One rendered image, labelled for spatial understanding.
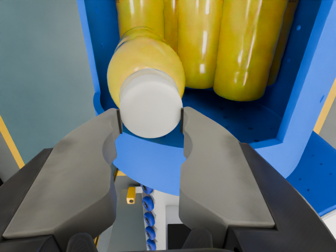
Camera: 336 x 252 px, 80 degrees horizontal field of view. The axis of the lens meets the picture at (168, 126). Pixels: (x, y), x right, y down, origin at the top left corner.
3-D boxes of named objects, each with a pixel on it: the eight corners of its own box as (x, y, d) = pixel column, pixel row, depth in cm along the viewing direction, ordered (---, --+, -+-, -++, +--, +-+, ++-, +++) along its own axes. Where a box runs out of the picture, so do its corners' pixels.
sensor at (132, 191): (129, 192, 67) (127, 204, 63) (128, 186, 66) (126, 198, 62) (152, 191, 67) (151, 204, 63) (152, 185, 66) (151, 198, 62)
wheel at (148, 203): (149, 215, 60) (155, 211, 61) (148, 205, 57) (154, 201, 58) (141, 205, 63) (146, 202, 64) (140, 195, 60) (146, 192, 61)
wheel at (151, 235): (151, 243, 67) (156, 240, 69) (151, 235, 65) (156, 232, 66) (144, 233, 70) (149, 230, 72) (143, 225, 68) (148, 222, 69)
